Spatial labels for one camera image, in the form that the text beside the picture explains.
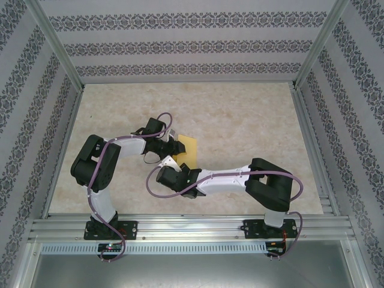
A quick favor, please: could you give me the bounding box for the yellow paper sheet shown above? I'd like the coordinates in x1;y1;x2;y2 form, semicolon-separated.
176;134;199;169

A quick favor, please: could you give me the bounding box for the grey metal shelf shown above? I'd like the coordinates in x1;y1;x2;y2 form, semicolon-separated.
13;239;373;288

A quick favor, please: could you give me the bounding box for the white right camera bracket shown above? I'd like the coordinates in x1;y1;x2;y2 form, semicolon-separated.
160;155;183;173

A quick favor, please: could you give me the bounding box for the long aluminium mounting rail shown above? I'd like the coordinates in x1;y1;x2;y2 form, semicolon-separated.
28;213;356;241

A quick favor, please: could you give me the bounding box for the slotted grey cable duct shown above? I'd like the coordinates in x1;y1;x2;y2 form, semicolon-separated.
40;242;268;256

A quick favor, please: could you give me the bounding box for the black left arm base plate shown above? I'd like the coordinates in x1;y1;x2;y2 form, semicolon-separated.
83;220;138;241

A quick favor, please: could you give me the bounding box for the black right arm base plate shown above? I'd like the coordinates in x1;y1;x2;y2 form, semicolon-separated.
243;218;296;240

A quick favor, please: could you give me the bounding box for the aluminium side rail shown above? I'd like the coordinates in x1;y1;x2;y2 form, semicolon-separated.
290;86;341;215
40;85;86;220

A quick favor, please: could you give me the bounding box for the aluminium frame post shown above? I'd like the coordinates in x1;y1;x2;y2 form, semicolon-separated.
25;0;85;91
292;0;350;89

